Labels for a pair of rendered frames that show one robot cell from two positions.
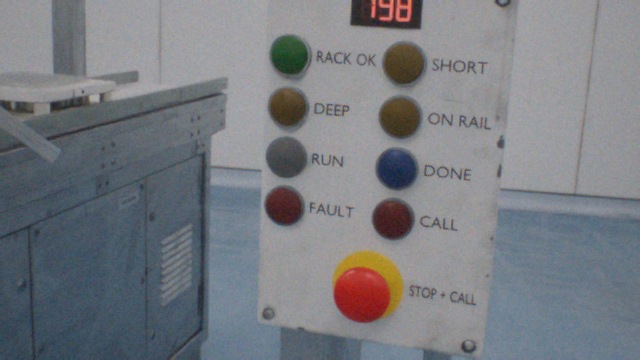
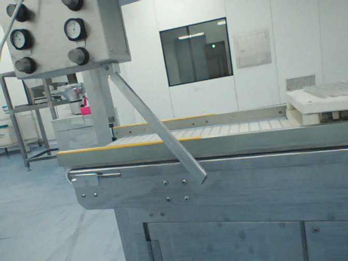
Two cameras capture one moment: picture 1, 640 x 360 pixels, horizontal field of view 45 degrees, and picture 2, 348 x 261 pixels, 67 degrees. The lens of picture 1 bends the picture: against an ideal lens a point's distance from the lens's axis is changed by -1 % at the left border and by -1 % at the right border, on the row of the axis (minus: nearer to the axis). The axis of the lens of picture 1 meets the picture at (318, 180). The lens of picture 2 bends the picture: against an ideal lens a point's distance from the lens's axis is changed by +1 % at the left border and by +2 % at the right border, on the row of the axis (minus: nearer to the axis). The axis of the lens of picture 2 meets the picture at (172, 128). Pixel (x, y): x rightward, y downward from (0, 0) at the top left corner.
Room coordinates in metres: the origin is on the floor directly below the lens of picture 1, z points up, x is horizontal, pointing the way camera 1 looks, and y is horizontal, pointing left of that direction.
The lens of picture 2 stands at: (1.14, 0.03, 0.97)
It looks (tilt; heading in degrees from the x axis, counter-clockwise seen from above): 10 degrees down; 92
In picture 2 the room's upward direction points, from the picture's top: 10 degrees counter-clockwise
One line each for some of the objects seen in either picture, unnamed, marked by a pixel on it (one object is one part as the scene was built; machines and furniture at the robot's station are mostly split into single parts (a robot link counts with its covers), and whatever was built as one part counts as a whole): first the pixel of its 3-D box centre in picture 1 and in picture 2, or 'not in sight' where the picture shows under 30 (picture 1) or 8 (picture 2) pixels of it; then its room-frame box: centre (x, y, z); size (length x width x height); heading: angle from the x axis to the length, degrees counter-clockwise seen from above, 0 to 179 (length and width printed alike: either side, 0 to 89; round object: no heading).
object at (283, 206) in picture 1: (283, 206); not in sight; (0.54, 0.02, 0.92); 0.03 x 0.01 x 0.03; 75
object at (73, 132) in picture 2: not in sight; (92, 142); (-0.01, 3.26, 0.38); 0.63 x 0.57 x 0.76; 173
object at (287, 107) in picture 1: (287, 107); not in sight; (0.54, 0.02, 0.99); 0.03 x 0.01 x 0.03; 75
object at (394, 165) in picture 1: (396, 169); not in sight; (0.52, -0.05, 0.96); 0.03 x 0.01 x 0.03; 75
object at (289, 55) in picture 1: (289, 55); not in sight; (0.54, 0.02, 1.03); 0.03 x 0.01 x 0.03; 75
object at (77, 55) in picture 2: not in sight; (76, 53); (0.98, 0.53, 1.05); 0.03 x 0.03 x 0.04; 75
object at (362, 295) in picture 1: (365, 288); not in sight; (0.52, -0.04, 0.87); 0.04 x 0.04 x 0.04; 75
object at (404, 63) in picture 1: (403, 63); not in sight; (0.52, -0.05, 1.03); 0.03 x 0.01 x 0.03; 75
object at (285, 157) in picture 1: (285, 157); not in sight; (0.54, 0.02, 0.96); 0.03 x 0.01 x 0.03; 75
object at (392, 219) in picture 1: (392, 219); not in sight; (0.52, -0.05, 0.92); 0.03 x 0.01 x 0.03; 75
